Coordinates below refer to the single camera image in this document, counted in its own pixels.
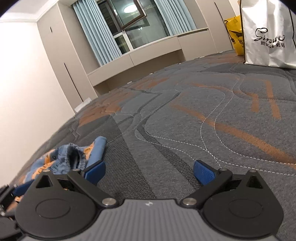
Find beige left wardrobe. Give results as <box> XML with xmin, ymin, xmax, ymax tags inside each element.
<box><xmin>37</xmin><ymin>3</ymin><xmax>97</xmax><ymax>109</ymax></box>

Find light blue curtain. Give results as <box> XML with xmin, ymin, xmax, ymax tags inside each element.
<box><xmin>154</xmin><ymin>0</ymin><xmax>197</xmax><ymax>36</ymax></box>
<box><xmin>72</xmin><ymin>0</ymin><xmax>122</xmax><ymax>66</ymax></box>

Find window with dark frame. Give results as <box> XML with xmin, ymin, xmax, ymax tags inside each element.
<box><xmin>97</xmin><ymin>0</ymin><xmax>169</xmax><ymax>54</ymax></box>

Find white printed shopping bag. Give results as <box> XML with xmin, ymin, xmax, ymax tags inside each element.
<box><xmin>240</xmin><ymin>0</ymin><xmax>295</xmax><ymax>69</ymax></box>

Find beige window bench cabinet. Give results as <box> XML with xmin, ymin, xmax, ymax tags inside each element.
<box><xmin>88</xmin><ymin>28</ymin><xmax>216</xmax><ymax>94</ymax></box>

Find blue pants with orange trucks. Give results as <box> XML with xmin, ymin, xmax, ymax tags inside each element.
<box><xmin>15</xmin><ymin>136</ymin><xmax>107</xmax><ymax>207</ymax></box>

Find light blue right curtain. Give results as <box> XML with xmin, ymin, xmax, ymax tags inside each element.
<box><xmin>154</xmin><ymin>0</ymin><xmax>197</xmax><ymax>36</ymax></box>

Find beige wardrobe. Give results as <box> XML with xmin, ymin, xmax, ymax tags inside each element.
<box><xmin>37</xmin><ymin>3</ymin><xmax>97</xmax><ymax>109</ymax></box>
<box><xmin>196</xmin><ymin>0</ymin><xmax>240</xmax><ymax>52</ymax></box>

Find beige right wardrobe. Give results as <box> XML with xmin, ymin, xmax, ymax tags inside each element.
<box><xmin>196</xmin><ymin>0</ymin><xmax>240</xmax><ymax>52</ymax></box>

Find light blue left curtain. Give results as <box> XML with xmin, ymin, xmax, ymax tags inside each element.
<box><xmin>72</xmin><ymin>0</ymin><xmax>122</xmax><ymax>66</ymax></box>

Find grey orange quilted mattress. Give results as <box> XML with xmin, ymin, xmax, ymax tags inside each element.
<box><xmin>8</xmin><ymin>51</ymin><xmax>295</xmax><ymax>240</ymax></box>

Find yellow shopping bag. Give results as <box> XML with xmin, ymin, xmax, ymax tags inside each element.
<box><xmin>224</xmin><ymin>15</ymin><xmax>244</xmax><ymax>56</ymax></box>

